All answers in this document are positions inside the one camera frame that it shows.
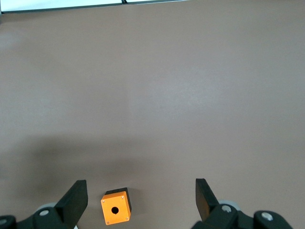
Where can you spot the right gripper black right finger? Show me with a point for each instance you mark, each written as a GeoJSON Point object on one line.
{"type": "Point", "coordinates": [207, 202]}

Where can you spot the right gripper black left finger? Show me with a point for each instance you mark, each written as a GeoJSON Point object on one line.
{"type": "Point", "coordinates": [69, 207]}

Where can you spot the orange box with round hole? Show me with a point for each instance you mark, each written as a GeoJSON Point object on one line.
{"type": "Point", "coordinates": [119, 202]}

